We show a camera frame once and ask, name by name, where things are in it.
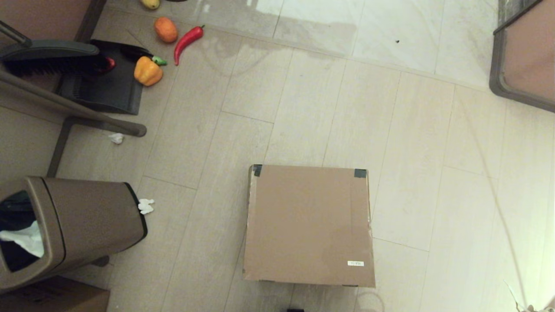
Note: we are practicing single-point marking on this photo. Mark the black plastic dustpan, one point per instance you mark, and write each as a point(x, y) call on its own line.
point(108, 91)

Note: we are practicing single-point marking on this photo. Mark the white crumpled tissue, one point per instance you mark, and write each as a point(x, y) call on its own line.
point(145, 207)
point(116, 138)

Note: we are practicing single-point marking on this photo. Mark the orange toy fruit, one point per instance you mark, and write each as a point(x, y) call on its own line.
point(165, 29)

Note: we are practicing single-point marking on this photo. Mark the yellow toy fruit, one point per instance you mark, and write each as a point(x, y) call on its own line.
point(150, 3)

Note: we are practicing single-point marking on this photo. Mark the dark purple toy eggplant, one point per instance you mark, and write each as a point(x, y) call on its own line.
point(134, 52)

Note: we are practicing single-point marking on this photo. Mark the brown cabinet panel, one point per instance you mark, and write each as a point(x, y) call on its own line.
point(43, 17)

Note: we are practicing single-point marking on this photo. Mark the black broom brush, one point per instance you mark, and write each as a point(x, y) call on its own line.
point(47, 50)

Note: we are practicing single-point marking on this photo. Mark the brown table with grey frame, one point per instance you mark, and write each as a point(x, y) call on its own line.
point(529, 56)

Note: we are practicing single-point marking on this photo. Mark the red toy chili pepper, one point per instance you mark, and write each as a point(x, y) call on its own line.
point(187, 40)

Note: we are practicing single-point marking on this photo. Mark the small red toy fruit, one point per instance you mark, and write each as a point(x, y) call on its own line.
point(110, 64)

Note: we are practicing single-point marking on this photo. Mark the brown cardboard shoe box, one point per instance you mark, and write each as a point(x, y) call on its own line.
point(308, 225)

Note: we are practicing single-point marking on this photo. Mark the grey metal furniture frame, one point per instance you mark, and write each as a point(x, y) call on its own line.
point(86, 113)

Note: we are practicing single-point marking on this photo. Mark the yellow toy bell pepper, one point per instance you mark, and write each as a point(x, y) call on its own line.
point(147, 73)

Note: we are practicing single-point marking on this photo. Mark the brown plastic trash bin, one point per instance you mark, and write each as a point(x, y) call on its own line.
point(86, 216)

